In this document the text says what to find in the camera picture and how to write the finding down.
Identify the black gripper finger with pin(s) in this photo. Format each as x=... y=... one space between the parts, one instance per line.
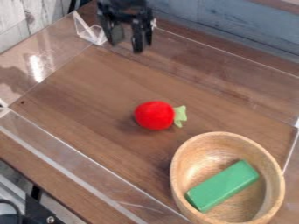
x=142 y=35
x=113 y=29

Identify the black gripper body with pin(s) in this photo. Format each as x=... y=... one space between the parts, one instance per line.
x=123 y=11

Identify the red plush tomato toy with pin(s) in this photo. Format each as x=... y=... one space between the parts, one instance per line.
x=158 y=115

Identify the wooden bowl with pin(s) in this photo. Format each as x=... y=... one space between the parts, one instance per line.
x=204 y=156

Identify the green rectangular block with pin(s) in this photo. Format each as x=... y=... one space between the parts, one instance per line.
x=222 y=186

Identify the black clamp with screw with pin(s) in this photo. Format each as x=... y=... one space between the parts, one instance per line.
x=38 y=214

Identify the clear acrylic corner bracket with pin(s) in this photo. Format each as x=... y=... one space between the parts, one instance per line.
x=90 y=33

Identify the clear acrylic back wall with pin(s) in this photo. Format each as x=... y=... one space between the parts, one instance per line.
x=250 y=77

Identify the clear acrylic wall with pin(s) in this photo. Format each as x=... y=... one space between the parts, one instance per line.
x=250 y=77
x=94 y=192

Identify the clear acrylic front wall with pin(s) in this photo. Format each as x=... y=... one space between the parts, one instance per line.
x=94 y=192

